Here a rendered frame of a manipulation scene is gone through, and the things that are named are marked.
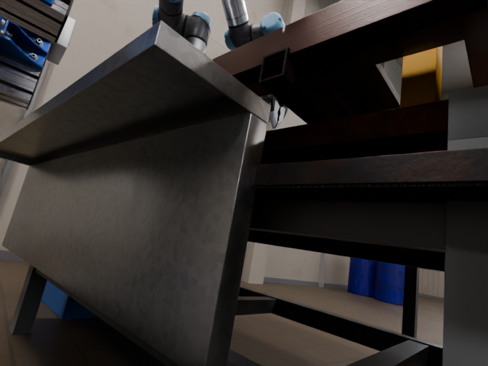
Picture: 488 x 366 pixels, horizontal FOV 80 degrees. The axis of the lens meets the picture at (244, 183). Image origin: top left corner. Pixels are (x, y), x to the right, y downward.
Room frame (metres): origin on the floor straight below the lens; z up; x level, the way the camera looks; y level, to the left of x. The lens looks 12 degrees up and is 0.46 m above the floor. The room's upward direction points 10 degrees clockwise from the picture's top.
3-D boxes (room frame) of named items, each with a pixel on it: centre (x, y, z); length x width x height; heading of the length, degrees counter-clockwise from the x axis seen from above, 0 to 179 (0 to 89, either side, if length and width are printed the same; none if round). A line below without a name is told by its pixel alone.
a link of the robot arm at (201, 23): (0.90, 0.25, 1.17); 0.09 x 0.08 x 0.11; 103
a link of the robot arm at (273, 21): (0.87, 0.00, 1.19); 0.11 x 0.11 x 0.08; 64
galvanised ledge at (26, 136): (0.79, 0.52, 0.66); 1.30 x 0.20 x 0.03; 46
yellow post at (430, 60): (0.45, -0.27, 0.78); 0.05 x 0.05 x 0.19; 46
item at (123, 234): (0.85, 0.46, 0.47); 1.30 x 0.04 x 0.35; 46
